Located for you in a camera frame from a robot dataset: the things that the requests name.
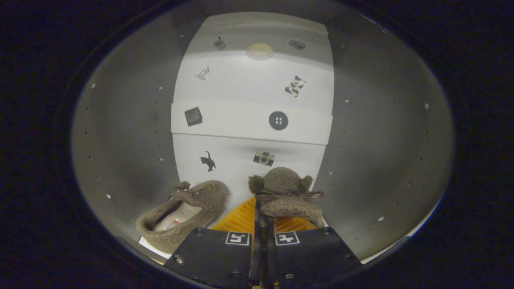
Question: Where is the grey shoe cabinet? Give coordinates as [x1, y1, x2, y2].
[71, 10, 455, 266]

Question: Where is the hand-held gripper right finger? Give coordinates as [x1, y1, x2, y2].
[264, 216, 363, 287]

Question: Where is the brown fuzzy shoe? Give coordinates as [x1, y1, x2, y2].
[136, 180, 229, 254]
[248, 167, 325, 228]

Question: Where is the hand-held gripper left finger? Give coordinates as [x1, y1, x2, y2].
[164, 197, 263, 287]

